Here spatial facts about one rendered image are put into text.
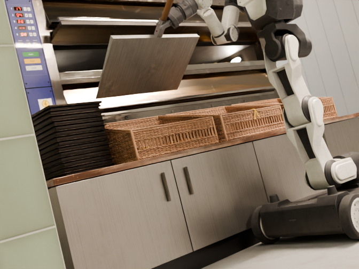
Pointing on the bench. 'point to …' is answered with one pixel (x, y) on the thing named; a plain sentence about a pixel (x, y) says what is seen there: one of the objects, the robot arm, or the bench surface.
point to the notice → (44, 103)
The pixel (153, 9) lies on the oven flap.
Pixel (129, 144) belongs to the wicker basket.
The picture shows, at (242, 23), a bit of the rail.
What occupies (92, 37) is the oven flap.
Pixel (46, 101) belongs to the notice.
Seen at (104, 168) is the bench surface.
